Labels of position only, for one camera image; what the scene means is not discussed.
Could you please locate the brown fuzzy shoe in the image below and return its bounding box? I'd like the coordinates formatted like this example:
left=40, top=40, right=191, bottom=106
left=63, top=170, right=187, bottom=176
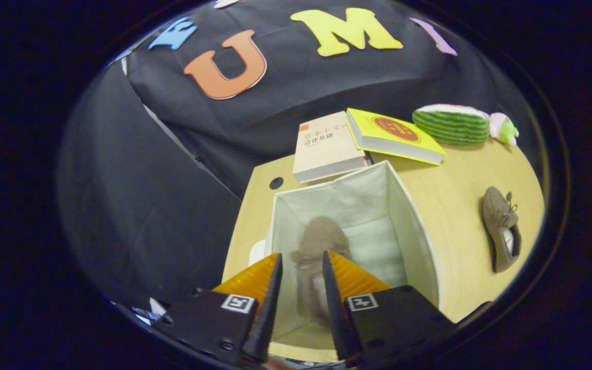
left=483, top=186, right=523, bottom=273
left=291, top=216, right=353, bottom=329

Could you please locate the white fabric storage box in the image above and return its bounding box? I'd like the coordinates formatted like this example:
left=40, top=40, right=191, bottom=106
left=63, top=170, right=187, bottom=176
left=249, top=160, right=440, bottom=363

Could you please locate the yellow book with red circle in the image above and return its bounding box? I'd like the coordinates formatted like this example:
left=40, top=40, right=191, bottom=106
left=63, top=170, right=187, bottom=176
left=346, top=107, right=448, bottom=166

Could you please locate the watermelon slice plush toy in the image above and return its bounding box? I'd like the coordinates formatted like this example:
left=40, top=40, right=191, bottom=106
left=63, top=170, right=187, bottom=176
left=412, top=104, right=492, bottom=146

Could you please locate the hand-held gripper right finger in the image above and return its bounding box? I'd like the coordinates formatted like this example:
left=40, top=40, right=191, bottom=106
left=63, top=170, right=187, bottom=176
left=322, top=250, right=456, bottom=366

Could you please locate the black backdrop cloth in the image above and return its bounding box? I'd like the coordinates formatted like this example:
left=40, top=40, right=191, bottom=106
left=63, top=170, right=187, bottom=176
left=57, top=0, right=538, bottom=309

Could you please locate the pink and green plush toy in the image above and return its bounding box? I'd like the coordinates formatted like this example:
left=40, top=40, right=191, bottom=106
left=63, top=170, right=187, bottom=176
left=489, top=112, right=520, bottom=146

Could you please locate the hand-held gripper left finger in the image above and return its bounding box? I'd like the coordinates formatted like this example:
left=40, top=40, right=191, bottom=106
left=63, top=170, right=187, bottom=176
left=152, top=252, right=284, bottom=366

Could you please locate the beige book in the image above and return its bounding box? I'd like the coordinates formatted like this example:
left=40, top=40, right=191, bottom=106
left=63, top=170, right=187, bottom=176
left=293, top=111, right=368, bottom=184

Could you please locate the blue printed packet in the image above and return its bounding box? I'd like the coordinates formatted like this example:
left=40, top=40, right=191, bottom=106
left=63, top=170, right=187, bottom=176
left=131, top=306, right=160, bottom=325

